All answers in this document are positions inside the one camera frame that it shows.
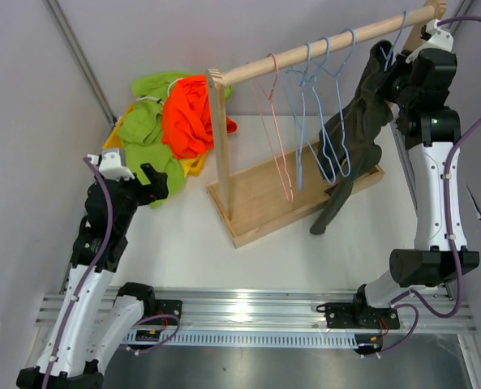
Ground yellow plastic bin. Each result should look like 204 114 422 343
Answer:
103 102 208 177

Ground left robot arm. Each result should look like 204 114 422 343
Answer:
16 163 169 388

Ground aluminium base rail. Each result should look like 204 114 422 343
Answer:
35 286 479 350

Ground orange shorts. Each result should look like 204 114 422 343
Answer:
162 75 214 159

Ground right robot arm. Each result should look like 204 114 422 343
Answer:
350 48 480 329

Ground blue hanger of orange shorts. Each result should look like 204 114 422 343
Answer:
319 28 357 183

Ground yellow shorts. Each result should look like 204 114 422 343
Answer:
178 154 207 178

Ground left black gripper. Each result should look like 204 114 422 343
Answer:
111 163 168 233

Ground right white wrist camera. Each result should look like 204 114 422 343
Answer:
406 19 453 64

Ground blue hanger of olive shorts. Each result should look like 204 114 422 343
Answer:
380 11 407 72

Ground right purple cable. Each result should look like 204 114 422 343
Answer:
359 15 481 360

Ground dark olive shorts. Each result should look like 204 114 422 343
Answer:
310 40 393 235

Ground pink wire hanger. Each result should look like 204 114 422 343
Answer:
249 53 294 203

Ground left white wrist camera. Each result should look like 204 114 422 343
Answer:
86 147 135 182

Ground blue hanger of yellow shorts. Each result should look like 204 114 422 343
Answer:
286 42 311 190

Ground lime green shorts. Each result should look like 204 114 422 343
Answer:
115 71 235 210

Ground blue hanger of green shorts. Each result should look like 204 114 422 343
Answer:
306 42 337 185

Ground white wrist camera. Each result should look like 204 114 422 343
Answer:
406 19 453 64
86 147 135 182

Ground wooden clothes rack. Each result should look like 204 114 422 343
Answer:
206 1 447 248

